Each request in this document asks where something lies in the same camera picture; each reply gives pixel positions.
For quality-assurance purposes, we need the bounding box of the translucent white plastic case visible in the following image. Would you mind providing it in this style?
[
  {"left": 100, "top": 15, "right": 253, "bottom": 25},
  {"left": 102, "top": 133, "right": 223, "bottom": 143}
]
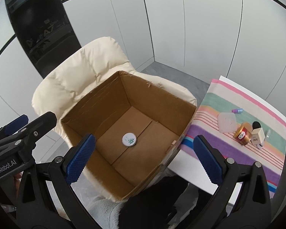
[{"left": 217, "top": 112, "right": 238, "bottom": 133}]

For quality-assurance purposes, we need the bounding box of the cream padded chair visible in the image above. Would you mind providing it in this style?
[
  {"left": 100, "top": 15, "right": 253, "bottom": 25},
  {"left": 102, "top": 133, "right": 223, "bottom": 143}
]
[{"left": 32, "top": 37, "right": 197, "bottom": 147}]

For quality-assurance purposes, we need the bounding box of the beige perfume bottle black cap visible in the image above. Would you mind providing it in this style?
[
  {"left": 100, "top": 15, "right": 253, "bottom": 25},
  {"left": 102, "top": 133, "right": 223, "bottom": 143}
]
[{"left": 251, "top": 121, "right": 265, "bottom": 149}]

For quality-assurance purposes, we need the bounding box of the red gold jar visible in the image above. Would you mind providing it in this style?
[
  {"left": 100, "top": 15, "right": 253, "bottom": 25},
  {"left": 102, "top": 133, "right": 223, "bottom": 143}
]
[{"left": 234, "top": 122, "right": 253, "bottom": 146}]

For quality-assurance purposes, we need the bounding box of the striped colourful cloth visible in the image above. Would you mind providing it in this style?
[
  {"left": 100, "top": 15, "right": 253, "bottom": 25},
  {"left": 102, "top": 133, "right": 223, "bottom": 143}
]
[{"left": 180, "top": 79, "right": 286, "bottom": 196}]

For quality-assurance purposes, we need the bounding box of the round white tin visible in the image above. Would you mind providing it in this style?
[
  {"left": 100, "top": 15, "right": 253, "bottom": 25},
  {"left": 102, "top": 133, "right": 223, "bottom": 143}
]
[{"left": 122, "top": 132, "right": 137, "bottom": 147}]

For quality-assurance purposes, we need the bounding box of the brown cardboard box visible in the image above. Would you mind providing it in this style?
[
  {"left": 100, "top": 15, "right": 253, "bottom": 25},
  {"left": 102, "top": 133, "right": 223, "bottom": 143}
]
[{"left": 61, "top": 71, "right": 196, "bottom": 202}]

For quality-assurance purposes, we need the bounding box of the small purple blue tube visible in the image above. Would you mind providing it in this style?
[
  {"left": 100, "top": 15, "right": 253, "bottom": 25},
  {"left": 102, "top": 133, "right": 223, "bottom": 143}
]
[{"left": 231, "top": 108, "right": 243, "bottom": 114}]

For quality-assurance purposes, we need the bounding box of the black glass cabinet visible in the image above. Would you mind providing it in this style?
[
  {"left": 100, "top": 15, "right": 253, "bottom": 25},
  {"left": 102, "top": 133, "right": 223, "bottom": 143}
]
[{"left": 5, "top": 0, "right": 81, "bottom": 77}]

